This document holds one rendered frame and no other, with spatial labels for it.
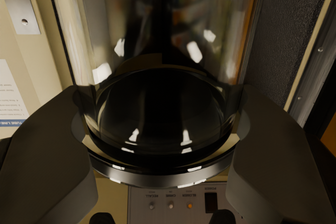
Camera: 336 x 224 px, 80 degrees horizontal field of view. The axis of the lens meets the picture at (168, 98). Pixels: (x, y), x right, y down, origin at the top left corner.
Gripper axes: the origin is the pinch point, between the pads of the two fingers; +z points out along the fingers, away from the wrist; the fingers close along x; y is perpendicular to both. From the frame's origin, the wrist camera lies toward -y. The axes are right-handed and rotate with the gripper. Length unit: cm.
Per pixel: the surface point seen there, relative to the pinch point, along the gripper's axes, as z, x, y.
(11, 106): 52, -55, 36
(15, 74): 52, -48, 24
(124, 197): 4.5, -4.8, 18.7
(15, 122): 52, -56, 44
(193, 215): 2.9, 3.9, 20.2
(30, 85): 52, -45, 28
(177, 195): 4.5, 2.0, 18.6
